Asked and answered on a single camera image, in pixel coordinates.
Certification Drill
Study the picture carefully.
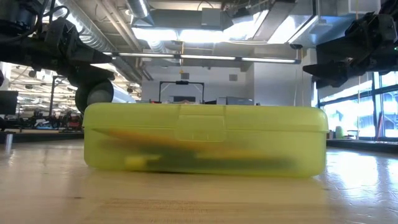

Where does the grey ceiling box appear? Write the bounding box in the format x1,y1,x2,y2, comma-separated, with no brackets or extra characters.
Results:
201,7,222,27

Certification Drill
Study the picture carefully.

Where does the silver spiral air duct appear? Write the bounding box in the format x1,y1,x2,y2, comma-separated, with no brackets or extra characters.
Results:
67,0,144,83

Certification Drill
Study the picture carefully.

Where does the silver rectangular air duct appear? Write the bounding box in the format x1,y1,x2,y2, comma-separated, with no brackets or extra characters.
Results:
267,0,374,49

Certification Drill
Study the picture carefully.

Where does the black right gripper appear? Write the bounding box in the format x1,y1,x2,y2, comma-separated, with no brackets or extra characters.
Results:
303,12,389,90

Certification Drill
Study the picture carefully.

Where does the black frame rig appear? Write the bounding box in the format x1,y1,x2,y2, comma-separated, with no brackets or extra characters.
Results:
159,80,205,104

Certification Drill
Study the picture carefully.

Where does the yellow-green plastic supply box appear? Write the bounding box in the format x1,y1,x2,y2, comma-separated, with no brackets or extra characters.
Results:
82,102,330,179

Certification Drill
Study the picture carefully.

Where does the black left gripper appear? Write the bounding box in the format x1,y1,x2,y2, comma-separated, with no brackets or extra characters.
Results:
45,17,116,94

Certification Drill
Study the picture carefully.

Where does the white cylindrical lamp on stand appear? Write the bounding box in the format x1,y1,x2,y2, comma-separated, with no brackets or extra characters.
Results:
74,80,137,114

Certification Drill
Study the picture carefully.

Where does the grey cabinet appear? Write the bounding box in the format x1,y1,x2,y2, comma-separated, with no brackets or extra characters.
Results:
217,96,254,106

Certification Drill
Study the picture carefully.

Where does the silver round pipe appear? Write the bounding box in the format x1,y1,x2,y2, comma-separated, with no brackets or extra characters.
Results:
126,0,155,26

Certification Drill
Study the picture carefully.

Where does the metal post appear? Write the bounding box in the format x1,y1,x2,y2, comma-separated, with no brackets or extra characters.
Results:
4,132,14,151

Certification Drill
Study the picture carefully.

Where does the black monitor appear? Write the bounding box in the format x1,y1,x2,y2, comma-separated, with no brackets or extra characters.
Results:
0,90,19,116

